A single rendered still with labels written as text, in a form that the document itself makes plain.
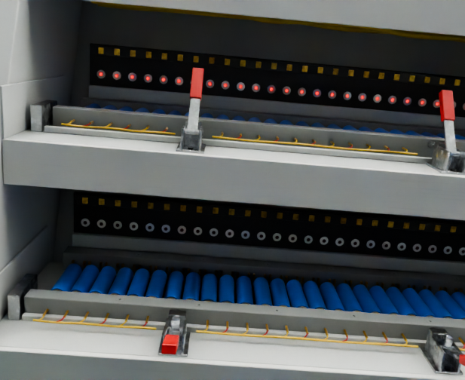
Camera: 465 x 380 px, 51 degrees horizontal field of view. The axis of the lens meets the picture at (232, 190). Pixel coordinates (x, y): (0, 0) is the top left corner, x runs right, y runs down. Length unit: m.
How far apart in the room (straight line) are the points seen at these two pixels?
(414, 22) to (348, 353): 0.35
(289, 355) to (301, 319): 0.04
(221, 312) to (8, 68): 0.32
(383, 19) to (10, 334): 0.49
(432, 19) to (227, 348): 0.40
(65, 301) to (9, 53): 0.25
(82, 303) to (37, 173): 0.14
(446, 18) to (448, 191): 0.18
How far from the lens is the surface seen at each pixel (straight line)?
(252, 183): 0.48
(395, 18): 0.57
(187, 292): 0.56
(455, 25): 0.59
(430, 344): 0.55
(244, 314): 0.52
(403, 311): 0.60
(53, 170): 0.51
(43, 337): 0.52
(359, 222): 0.65
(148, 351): 0.50
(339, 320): 0.54
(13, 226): 0.56
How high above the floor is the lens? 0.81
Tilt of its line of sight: 6 degrees up
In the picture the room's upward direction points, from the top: 4 degrees clockwise
